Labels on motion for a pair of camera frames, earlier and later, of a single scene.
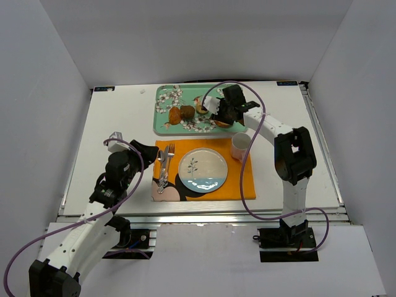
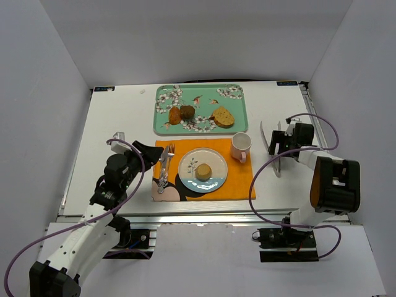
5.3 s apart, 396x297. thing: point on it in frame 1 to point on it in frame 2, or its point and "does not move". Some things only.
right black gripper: x=223 y=109 to x=276 y=142
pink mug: x=239 y=145 does not move
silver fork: x=171 y=154 does not move
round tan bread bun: x=198 y=108 to x=203 y=172
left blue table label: x=104 y=88 does not move
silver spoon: x=161 y=157 does not move
